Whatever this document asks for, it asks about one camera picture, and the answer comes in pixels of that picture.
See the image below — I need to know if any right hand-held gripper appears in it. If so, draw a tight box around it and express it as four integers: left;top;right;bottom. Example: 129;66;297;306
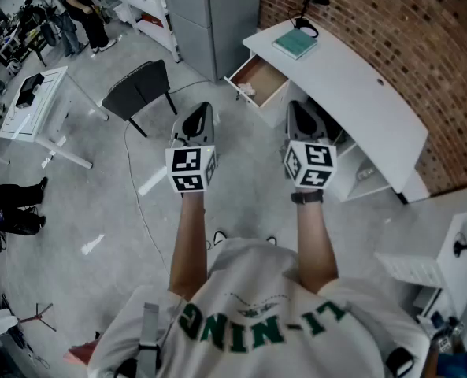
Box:
283;100;339;191

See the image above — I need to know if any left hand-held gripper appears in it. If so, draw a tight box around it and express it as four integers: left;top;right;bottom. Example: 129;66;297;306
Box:
165;101;218;194

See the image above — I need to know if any white drawer with brown inside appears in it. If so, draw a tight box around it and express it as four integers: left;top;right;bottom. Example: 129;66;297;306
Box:
224;52;291;109

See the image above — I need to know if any person's right forearm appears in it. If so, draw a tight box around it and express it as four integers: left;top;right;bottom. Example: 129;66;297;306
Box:
291;189;340;295

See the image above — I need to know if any person's left forearm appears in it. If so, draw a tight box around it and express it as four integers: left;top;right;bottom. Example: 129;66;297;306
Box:
168;191;209;302

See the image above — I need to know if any white desk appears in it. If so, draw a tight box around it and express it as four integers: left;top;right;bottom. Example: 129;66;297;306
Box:
242;17;431;205

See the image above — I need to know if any black wristwatch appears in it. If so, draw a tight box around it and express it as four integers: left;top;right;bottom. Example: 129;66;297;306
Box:
290;190;324;206

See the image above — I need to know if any dark upholstered chair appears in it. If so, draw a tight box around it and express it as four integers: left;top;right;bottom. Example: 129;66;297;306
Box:
101;58;179;139

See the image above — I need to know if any green book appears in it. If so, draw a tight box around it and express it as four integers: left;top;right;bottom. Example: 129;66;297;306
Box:
272;28;319;61

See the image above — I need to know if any grey refrigerator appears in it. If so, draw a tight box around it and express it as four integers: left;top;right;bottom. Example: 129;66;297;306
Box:
160;0;263;83

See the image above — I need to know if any white shelving rack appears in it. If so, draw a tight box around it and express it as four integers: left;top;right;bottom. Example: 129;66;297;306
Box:
109;0;181;64

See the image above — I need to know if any white metal-leg table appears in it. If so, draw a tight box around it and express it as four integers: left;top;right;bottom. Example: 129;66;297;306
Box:
0;65;110;170

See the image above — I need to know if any black device box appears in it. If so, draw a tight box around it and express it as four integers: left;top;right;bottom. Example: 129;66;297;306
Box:
15;72;46;109

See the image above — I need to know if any white printed t-shirt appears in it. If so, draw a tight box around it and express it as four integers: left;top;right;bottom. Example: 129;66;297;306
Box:
87;236;432;378

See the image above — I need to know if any white cabinet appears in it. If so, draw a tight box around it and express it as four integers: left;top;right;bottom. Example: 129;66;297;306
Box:
373;209;467;344

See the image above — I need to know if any red stand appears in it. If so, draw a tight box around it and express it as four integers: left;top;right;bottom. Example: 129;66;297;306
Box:
17;302;57;332

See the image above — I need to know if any thin floor cable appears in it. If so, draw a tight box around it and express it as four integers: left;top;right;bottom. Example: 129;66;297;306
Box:
123;119;172;276

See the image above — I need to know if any grey harness strap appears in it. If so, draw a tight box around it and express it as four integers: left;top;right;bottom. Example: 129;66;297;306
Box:
137;302;162;378

